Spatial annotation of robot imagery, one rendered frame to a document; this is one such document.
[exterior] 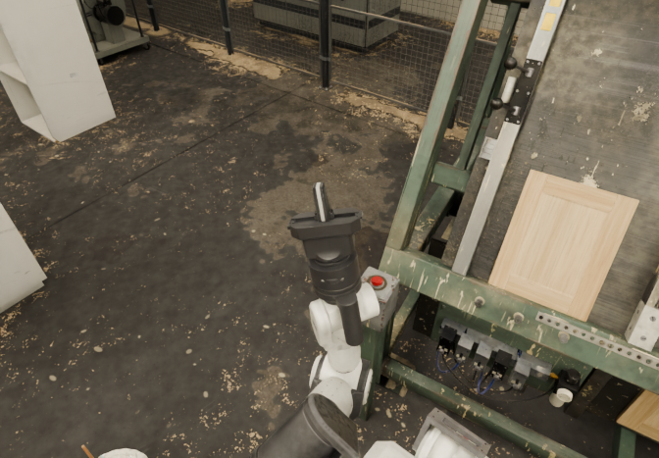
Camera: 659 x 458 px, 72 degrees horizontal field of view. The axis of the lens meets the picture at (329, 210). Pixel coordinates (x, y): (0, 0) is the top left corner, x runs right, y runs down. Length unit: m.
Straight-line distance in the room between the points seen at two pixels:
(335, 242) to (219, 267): 2.18
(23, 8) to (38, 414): 2.83
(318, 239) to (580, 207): 1.03
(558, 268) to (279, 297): 1.58
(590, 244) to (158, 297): 2.21
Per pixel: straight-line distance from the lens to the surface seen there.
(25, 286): 3.11
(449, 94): 1.61
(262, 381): 2.40
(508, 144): 1.58
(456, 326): 1.70
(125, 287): 2.96
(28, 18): 4.25
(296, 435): 0.80
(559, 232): 1.61
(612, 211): 1.61
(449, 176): 1.68
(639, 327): 1.63
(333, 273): 0.76
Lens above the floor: 2.09
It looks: 41 degrees down
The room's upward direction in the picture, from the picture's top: straight up
